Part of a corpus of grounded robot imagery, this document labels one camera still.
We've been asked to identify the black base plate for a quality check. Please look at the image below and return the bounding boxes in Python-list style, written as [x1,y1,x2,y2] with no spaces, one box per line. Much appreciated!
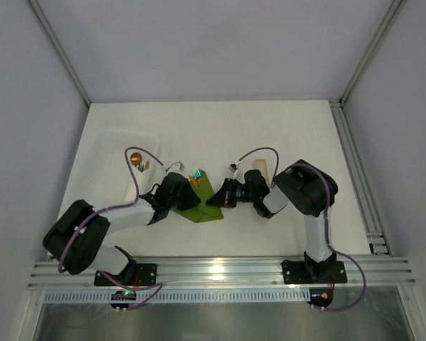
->
[280,260,348,285]
[94,263,158,287]

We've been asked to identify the purple cable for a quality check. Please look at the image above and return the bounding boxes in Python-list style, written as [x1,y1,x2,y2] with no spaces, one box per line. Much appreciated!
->
[236,147,367,312]
[58,146,168,274]

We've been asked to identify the white slotted cable duct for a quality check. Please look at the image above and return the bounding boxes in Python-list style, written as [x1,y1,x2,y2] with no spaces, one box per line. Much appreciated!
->
[43,287,311,304]

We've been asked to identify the beige utensil tray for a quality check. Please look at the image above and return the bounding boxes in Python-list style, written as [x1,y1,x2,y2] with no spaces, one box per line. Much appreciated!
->
[253,158,271,186]

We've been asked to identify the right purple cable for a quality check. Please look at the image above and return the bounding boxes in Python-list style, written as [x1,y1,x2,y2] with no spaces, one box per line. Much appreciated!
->
[236,147,367,312]

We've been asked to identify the aluminium front rail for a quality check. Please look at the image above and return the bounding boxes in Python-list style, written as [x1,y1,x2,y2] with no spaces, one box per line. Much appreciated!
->
[28,255,415,290]

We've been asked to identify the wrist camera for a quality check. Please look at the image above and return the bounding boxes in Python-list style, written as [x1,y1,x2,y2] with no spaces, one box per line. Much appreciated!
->
[229,161,241,176]
[165,161,185,175]

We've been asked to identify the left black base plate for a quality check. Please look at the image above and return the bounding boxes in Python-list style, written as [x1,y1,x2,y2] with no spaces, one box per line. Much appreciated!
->
[94,263,158,287]

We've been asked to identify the white plastic basket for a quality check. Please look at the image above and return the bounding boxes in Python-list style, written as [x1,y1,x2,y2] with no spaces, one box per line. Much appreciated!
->
[62,129,160,209]

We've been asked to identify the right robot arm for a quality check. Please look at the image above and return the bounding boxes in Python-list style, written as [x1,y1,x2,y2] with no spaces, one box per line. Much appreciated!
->
[206,159,338,283]

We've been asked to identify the iridescent metal fork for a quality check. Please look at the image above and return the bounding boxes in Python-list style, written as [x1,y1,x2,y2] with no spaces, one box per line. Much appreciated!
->
[192,168,202,180]

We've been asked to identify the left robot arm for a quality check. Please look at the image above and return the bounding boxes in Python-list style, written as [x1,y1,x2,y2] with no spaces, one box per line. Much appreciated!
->
[43,172,201,283]

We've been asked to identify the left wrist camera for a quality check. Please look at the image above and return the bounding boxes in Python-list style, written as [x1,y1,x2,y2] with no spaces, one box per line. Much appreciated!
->
[165,161,185,175]

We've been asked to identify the green paper napkin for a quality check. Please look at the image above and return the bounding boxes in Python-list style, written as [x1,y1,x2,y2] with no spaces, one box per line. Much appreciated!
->
[175,169,224,223]

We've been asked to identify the orange plastic knife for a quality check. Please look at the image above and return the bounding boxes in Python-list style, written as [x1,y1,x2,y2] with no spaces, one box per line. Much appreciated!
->
[190,176,200,190]

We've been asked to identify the right aluminium frame rail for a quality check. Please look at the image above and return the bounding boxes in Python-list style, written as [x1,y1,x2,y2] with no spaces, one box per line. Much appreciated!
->
[329,99,393,257]

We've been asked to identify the copper round ball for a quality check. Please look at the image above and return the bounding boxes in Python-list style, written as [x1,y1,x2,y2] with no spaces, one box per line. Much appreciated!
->
[130,152,143,167]

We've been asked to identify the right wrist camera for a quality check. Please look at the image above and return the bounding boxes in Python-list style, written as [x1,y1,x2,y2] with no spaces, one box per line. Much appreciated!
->
[229,161,241,176]

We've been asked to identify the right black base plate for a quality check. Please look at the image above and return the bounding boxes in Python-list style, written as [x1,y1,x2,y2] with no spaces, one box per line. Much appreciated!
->
[280,260,348,285]

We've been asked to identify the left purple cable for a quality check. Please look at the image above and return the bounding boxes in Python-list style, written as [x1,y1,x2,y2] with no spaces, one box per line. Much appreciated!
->
[58,146,168,274]

